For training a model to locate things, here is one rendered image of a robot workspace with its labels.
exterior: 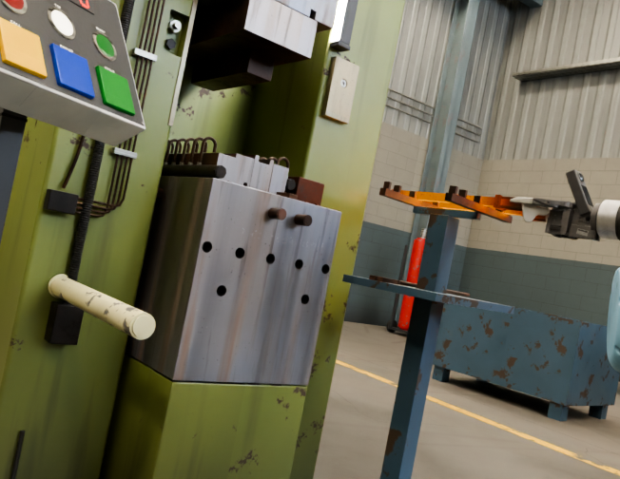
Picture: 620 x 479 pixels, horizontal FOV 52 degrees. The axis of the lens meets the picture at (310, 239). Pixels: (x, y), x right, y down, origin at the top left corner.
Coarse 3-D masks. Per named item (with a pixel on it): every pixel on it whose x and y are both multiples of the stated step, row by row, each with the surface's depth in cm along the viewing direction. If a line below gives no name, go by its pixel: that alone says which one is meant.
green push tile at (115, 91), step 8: (96, 72) 112; (104, 72) 112; (112, 72) 115; (104, 80) 111; (112, 80) 114; (120, 80) 116; (104, 88) 111; (112, 88) 113; (120, 88) 115; (128, 88) 117; (104, 96) 110; (112, 96) 112; (120, 96) 114; (128, 96) 116; (104, 104) 110; (112, 104) 111; (120, 104) 113; (128, 104) 115; (128, 112) 115
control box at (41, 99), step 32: (0, 0) 96; (32, 0) 103; (64, 0) 111; (96, 0) 120; (32, 32) 100; (96, 32) 116; (0, 64) 92; (96, 64) 112; (128, 64) 122; (0, 96) 97; (32, 96) 99; (64, 96) 102; (96, 96) 109; (64, 128) 111; (96, 128) 114; (128, 128) 117
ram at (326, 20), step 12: (204, 0) 160; (216, 0) 159; (276, 0) 152; (288, 0) 154; (300, 0) 156; (312, 0) 158; (324, 0) 160; (336, 0) 162; (300, 12) 156; (312, 12) 160; (324, 12) 161; (324, 24) 161
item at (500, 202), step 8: (400, 192) 188; (408, 192) 186; (424, 192) 182; (424, 200) 183; (432, 200) 180; (440, 200) 178; (472, 200) 171; (488, 200) 168; (496, 200) 165; (504, 200) 166; (496, 208) 167; (504, 208) 166; (512, 208) 163; (520, 208) 161
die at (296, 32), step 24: (240, 0) 151; (264, 0) 150; (216, 24) 158; (240, 24) 149; (264, 24) 150; (288, 24) 154; (312, 24) 159; (192, 48) 170; (216, 48) 166; (240, 48) 162; (264, 48) 159; (288, 48) 155; (312, 48) 159
